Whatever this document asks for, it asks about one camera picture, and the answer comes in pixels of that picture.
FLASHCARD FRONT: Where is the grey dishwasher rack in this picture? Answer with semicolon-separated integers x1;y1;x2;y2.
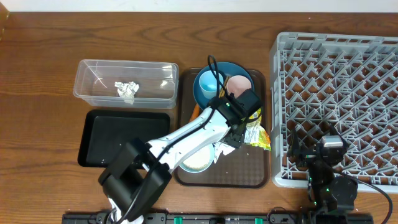
270;32;397;194

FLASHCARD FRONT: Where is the light blue rice bowl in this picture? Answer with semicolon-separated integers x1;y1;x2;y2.
180;144;215;173

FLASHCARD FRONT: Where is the dark blue plate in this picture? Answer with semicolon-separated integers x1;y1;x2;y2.
193;62;255;110

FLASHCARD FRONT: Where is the brown serving tray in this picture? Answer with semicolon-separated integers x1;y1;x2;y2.
174;68;271;189

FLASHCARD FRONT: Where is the yellow green snack wrapper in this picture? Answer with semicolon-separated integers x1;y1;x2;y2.
244;109;271;151

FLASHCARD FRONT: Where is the black plastic tray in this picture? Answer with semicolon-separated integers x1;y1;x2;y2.
77;110;170;167

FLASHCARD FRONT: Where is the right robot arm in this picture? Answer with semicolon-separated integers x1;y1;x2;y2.
287;126;358;223

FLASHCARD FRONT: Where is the pink cup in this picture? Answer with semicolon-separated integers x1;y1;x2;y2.
226;75;252;98

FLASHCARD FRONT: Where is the orange carrot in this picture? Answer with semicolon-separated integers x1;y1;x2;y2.
189;104;200;122

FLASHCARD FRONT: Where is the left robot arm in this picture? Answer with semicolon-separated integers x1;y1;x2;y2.
98;89;262;223

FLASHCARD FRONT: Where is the white napkin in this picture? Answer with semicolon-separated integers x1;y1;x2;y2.
213;142;235;163

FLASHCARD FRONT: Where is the clear plastic bin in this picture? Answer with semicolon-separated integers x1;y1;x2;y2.
73;59;178;109

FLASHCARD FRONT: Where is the light blue cup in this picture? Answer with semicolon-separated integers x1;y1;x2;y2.
199;70;218;99

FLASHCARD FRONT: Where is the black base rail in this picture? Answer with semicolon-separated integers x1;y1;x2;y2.
62;212;374;224

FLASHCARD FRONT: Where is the right wooden chopstick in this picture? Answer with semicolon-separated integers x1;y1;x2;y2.
223;76;231;91

